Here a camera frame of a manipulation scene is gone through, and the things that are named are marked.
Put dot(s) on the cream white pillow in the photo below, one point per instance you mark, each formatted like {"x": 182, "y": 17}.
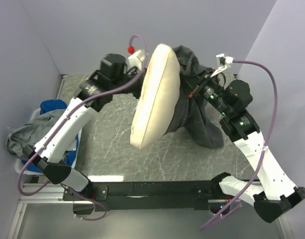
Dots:
{"x": 159, "y": 95}

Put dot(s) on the dark grey checked pillowcase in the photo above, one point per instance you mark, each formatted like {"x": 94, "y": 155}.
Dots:
{"x": 186, "y": 115}

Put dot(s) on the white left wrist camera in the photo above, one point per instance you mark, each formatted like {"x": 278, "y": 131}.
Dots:
{"x": 136, "y": 58}

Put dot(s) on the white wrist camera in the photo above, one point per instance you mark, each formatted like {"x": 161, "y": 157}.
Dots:
{"x": 136, "y": 58}
{"x": 223, "y": 62}

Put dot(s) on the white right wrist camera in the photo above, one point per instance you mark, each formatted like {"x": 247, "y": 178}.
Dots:
{"x": 223, "y": 62}

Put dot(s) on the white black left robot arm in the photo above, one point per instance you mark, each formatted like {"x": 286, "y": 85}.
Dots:
{"x": 89, "y": 99}

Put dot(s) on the white plastic laundry basket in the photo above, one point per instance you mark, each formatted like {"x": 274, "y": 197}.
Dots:
{"x": 70, "y": 157}

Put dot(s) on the grey button shirt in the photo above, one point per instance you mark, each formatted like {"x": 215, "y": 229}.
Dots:
{"x": 20, "y": 139}

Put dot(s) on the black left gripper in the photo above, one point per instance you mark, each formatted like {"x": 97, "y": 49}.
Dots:
{"x": 135, "y": 71}

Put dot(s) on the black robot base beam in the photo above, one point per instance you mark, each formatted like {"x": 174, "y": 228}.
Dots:
{"x": 111, "y": 196}

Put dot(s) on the aluminium frame rail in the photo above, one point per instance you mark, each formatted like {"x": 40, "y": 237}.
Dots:
{"x": 53, "y": 194}

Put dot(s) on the blue garment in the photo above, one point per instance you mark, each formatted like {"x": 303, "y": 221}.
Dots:
{"x": 60, "y": 105}

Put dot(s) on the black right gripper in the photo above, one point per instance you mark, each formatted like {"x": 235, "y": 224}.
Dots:
{"x": 205, "y": 77}

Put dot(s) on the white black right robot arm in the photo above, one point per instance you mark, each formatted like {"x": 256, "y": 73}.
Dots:
{"x": 277, "y": 193}

